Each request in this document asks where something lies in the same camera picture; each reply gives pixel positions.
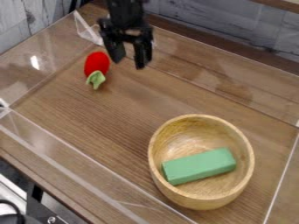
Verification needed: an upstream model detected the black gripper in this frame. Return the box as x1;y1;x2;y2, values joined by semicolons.
97;17;153;69

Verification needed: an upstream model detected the red plush strawberry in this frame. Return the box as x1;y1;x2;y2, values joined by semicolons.
84;52;109;90

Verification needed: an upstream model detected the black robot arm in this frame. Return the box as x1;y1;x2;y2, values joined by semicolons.
97;0;153;69

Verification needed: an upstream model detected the wooden bowl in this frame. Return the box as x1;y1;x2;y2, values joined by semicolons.
148;114;254;210

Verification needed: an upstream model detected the green rectangular block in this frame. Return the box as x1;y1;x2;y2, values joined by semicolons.
161;148;237;186

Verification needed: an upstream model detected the clear acrylic corner bracket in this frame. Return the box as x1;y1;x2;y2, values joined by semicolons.
73;10;104;46

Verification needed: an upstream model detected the clear acrylic tray wall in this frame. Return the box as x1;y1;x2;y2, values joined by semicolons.
0;13;299;224

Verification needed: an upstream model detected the black cable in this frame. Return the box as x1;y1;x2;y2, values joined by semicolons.
0;199;26;224

